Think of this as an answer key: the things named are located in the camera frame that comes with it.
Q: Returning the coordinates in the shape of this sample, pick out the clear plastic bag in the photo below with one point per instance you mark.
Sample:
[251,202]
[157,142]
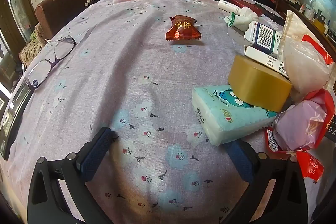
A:
[304,66]

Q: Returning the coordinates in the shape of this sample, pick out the red snack bag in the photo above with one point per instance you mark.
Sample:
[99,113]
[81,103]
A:
[302,129]

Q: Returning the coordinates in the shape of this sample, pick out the wicker basket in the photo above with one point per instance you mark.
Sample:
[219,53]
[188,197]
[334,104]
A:
[31,48]

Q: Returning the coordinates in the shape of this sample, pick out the black tablet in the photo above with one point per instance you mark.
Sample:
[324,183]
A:
[13,113]

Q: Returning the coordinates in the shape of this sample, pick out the red pouch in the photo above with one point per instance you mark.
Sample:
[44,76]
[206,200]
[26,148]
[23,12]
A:
[244,2]

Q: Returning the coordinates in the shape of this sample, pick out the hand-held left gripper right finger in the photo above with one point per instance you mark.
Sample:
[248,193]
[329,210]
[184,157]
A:
[240,161]

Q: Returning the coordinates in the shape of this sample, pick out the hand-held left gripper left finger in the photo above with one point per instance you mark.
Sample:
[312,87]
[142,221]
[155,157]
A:
[97,151]

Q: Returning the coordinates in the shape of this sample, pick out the brown packing tape roll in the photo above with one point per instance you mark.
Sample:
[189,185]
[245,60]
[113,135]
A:
[258,82]

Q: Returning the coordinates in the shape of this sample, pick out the light blue tissue pack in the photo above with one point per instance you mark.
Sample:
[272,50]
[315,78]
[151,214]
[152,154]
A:
[228,115]

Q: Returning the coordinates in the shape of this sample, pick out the brown armchair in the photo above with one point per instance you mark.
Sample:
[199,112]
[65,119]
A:
[65,3]

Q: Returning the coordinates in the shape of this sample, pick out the plain white medicine box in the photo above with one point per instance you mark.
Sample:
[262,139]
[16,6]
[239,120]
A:
[262,57]

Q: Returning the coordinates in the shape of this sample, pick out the white spray bottle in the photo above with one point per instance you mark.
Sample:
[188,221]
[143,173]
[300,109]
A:
[228,5]

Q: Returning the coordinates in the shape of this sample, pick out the yellow tape roll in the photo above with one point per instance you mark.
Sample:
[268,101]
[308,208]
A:
[319,25]

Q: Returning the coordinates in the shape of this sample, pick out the white barcode medicine box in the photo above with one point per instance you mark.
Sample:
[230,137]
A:
[265,35]

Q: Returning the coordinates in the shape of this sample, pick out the dark-framed eyeglasses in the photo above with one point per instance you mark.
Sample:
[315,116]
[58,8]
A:
[39,73]

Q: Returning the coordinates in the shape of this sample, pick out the wooden glass door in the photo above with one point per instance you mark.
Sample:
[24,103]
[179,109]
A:
[15,16]

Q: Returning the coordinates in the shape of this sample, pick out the red foil candy wrapper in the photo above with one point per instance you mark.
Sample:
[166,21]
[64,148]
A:
[182,27]

